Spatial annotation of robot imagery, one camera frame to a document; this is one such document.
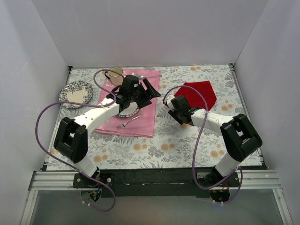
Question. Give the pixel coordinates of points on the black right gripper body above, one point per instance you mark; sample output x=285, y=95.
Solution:
x=177, y=116

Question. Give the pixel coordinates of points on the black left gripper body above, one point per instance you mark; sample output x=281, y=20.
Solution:
x=144, y=93

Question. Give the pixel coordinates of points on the silver fork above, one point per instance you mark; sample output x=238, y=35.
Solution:
x=125, y=124

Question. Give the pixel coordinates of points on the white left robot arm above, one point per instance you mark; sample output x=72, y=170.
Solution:
x=72, y=136

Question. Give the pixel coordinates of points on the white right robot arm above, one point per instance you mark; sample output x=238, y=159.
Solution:
x=239, y=135

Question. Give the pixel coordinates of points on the small silver spoon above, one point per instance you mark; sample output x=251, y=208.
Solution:
x=141, y=77

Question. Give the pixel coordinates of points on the green rimmed white plate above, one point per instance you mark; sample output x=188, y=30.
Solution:
x=132, y=110

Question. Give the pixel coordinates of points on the cream enamel mug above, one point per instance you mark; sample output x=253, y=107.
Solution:
x=115, y=75

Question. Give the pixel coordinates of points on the pink cloth placemat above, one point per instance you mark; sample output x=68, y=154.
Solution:
x=143, y=126

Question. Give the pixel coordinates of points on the blue floral plate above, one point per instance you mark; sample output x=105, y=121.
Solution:
x=77, y=91

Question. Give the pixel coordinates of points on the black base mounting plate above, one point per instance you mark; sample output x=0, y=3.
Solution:
x=152, y=182

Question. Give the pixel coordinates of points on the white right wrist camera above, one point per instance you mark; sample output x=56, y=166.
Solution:
x=168, y=102

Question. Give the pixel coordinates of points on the aluminium frame rail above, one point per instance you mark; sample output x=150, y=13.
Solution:
x=155, y=197

